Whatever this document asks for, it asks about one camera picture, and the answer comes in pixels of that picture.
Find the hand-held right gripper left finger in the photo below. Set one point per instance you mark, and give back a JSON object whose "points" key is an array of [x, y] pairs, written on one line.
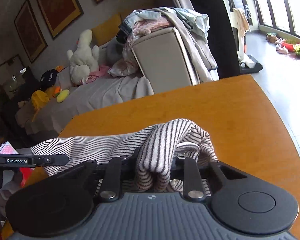
{"points": [[113, 175]]}

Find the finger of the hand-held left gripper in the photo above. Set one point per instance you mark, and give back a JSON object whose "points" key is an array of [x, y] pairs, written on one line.
{"points": [[55, 160]]}

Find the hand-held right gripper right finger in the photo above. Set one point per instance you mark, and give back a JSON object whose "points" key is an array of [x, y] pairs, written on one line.
{"points": [[190, 177]]}

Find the grey striped sweater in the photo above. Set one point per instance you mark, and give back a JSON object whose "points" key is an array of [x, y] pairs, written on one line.
{"points": [[102, 145]]}

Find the person's left hand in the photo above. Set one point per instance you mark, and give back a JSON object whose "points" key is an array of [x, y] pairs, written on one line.
{"points": [[10, 190]]}

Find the pink box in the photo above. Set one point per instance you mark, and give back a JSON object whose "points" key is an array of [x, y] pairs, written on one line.
{"points": [[7, 148]]}

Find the red object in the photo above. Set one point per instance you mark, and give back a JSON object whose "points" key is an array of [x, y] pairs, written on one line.
{"points": [[26, 173]]}

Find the yellow plush toy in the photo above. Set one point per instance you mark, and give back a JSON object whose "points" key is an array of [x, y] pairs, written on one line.
{"points": [[40, 98]]}

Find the yellow-green plush toy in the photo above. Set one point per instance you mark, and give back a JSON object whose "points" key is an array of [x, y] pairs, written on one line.
{"points": [[62, 96]]}

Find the orange plush toy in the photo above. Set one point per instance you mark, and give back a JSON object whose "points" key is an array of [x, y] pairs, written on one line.
{"points": [[55, 90]]}

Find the grey covered sofa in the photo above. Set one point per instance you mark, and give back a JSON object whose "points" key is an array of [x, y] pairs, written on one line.
{"points": [[97, 95]]}

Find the black cap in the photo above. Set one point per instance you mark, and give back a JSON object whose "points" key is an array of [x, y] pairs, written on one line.
{"points": [[50, 77]]}

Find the glass cabinet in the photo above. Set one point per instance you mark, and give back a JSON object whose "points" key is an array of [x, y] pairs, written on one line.
{"points": [[12, 77]]}

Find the pink cloth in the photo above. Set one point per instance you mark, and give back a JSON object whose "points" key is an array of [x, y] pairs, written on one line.
{"points": [[98, 72]]}

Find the white plush toy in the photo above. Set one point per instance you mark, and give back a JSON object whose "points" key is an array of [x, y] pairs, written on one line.
{"points": [[83, 60]]}

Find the white floral sheet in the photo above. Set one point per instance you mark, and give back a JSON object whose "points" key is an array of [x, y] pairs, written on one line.
{"points": [[122, 67]]}

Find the grey neck pillow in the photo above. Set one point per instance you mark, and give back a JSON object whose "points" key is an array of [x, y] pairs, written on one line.
{"points": [[112, 52]]}

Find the beige garment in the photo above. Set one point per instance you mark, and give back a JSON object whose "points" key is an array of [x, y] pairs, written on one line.
{"points": [[190, 50]]}

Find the white floor appliance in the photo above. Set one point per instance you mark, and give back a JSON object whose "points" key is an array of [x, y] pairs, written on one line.
{"points": [[245, 55]]}

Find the black garment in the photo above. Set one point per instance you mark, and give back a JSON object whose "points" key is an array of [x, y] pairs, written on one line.
{"points": [[121, 36]]}

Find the yellow cushion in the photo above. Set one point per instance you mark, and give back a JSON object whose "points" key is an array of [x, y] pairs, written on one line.
{"points": [[106, 30]]}

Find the dark curtain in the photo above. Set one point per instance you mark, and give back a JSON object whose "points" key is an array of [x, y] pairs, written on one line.
{"points": [[215, 30]]}

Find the pink garment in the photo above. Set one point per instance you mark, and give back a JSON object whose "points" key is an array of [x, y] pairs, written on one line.
{"points": [[150, 26]]}

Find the pale green garment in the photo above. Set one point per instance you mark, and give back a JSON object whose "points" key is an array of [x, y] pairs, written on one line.
{"points": [[197, 22]]}

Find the pale blue garment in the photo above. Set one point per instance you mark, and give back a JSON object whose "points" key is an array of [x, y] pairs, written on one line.
{"points": [[140, 15]]}

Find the red basin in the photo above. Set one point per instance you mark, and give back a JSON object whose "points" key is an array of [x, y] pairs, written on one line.
{"points": [[288, 45]]}

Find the hanging beige towel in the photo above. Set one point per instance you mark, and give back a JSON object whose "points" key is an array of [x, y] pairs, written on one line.
{"points": [[241, 20]]}

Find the black window frame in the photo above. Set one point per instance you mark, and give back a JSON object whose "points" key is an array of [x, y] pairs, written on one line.
{"points": [[290, 31]]}

